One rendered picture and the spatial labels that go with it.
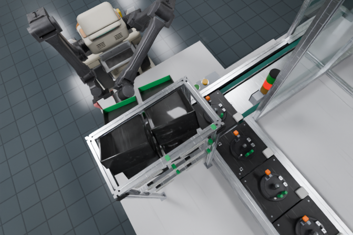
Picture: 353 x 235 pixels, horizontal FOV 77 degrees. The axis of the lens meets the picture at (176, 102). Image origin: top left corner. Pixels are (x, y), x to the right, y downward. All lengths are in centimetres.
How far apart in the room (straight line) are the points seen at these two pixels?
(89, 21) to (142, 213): 112
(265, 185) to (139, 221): 72
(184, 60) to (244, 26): 154
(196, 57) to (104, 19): 71
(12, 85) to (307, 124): 320
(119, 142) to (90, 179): 179
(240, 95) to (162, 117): 87
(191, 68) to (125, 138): 102
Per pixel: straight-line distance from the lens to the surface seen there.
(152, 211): 141
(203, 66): 165
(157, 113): 73
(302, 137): 157
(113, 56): 160
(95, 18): 138
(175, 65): 167
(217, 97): 141
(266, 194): 130
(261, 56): 163
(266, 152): 133
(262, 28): 311
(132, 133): 73
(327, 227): 142
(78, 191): 254
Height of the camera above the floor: 225
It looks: 66 degrees down
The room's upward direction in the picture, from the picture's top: 13 degrees counter-clockwise
